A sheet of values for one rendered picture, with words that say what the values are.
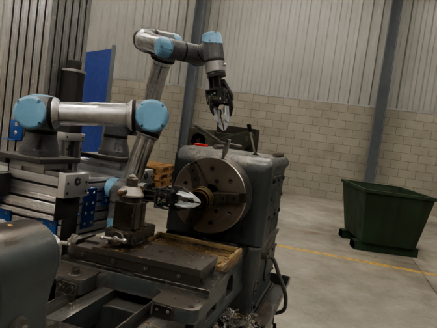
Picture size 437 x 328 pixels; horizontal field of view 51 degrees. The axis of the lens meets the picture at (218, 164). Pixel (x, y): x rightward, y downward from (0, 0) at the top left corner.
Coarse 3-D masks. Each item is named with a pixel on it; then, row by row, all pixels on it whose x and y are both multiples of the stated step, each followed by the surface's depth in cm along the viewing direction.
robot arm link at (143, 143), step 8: (144, 136) 179; (152, 136) 179; (136, 144) 181; (144, 144) 180; (152, 144) 182; (136, 152) 180; (144, 152) 180; (128, 160) 183; (136, 160) 180; (144, 160) 181; (128, 168) 181; (136, 168) 180; (144, 168) 183; (128, 176) 181; (136, 176) 181
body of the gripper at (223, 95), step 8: (216, 72) 167; (224, 72) 170; (216, 80) 169; (216, 88) 167; (224, 88) 167; (208, 96) 170; (216, 96) 169; (224, 96) 166; (208, 104) 169; (216, 104) 172; (224, 104) 173
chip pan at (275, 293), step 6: (276, 288) 250; (270, 294) 239; (276, 294) 240; (270, 300) 230; (276, 300) 232; (264, 306) 221; (270, 306) 222; (258, 312) 212; (264, 312) 213; (270, 312) 214; (258, 318) 205; (264, 318) 206; (264, 324) 200
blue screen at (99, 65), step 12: (96, 60) 693; (108, 60) 659; (96, 72) 690; (108, 72) 657; (84, 84) 726; (96, 84) 688; (108, 84) 651; (84, 96) 723; (96, 96) 685; (108, 96) 652; (84, 132) 714; (96, 132) 677; (84, 144) 712; (96, 144) 674; (84, 156) 709
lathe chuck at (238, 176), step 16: (208, 160) 187; (224, 160) 187; (208, 176) 188; (224, 176) 186; (240, 176) 184; (240, 192) 184; (208, 208) 188; (224, 208) 186; (240, 208) 184; (208, 224) 188; (224, 224) 186
